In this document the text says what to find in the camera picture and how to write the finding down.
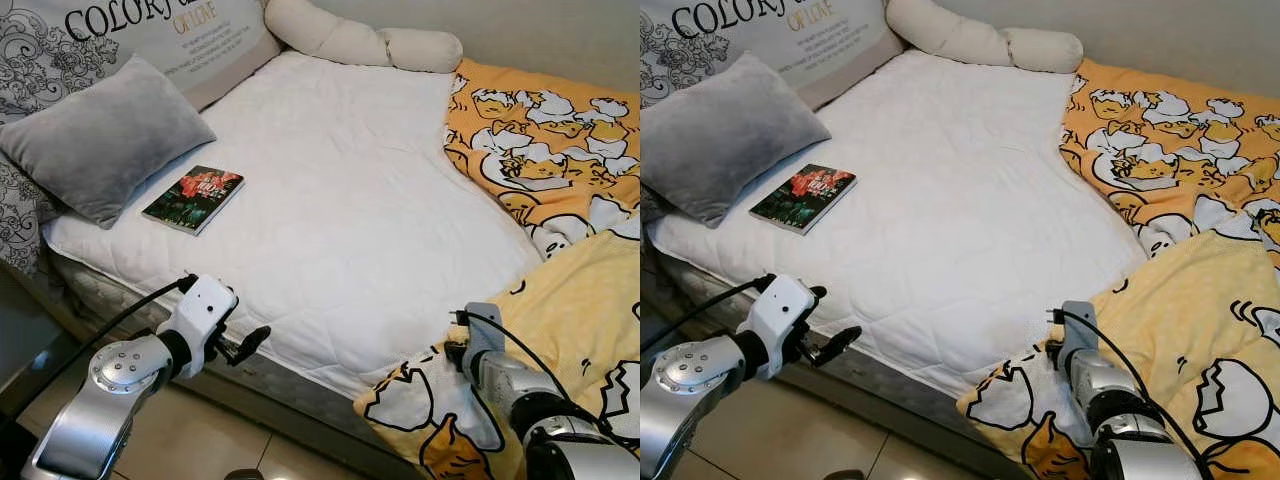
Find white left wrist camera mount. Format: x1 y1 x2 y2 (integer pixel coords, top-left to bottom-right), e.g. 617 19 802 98
160 275 239 379
750 275 826 379

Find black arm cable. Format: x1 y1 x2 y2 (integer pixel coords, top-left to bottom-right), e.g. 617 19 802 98
640 275 776 351
1045 308 1186 451
455 310 601 431
0 275 198 431

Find white quilted mattress pad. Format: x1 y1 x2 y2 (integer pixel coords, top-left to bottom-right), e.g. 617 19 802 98
648 48 1149 399
42 50 546 401

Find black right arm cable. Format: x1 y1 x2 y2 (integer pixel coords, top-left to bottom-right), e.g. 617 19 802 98
455 310 601 431
1045 308 1186 451

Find yellow cartoon egg quilt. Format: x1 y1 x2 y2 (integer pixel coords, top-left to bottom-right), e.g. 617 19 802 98
352 58 641 480
957 58 1280 480

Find grey plush pillow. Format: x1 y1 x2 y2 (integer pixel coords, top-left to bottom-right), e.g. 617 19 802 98
640 52 831 229
0 55 216 229

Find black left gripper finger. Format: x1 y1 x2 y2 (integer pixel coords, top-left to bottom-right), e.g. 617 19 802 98
228 325 273 367
818 325 864 367

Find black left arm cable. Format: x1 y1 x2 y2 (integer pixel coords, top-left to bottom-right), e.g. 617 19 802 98
640 275 776 351
0 275 198 431

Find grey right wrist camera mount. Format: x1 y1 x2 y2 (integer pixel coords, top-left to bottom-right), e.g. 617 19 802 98
1060 300 1099 376
462 302 506 386

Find dark red-green cover book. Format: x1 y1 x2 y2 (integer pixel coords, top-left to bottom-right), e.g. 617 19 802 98
750 163 858 236
142 165 245 237

